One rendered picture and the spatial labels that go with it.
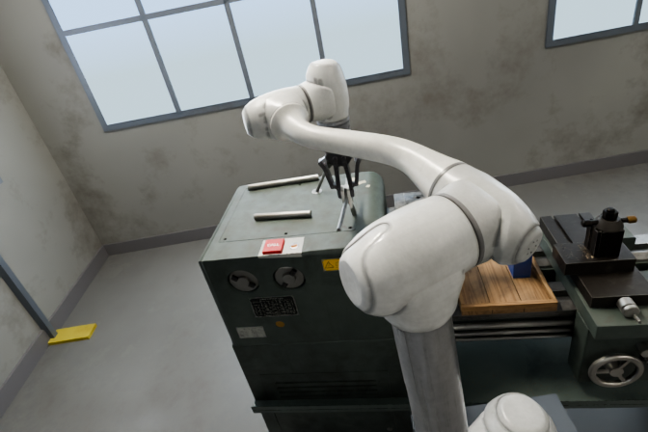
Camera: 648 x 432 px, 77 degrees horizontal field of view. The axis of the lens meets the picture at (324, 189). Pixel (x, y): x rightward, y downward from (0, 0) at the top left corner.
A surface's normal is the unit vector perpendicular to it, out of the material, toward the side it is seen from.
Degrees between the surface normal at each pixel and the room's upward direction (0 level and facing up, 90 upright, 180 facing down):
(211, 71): 90
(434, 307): 88
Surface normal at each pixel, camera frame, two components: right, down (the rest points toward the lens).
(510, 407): -0.02, -0.88
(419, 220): -0.11, -0.75
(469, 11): 0.04, 0.49
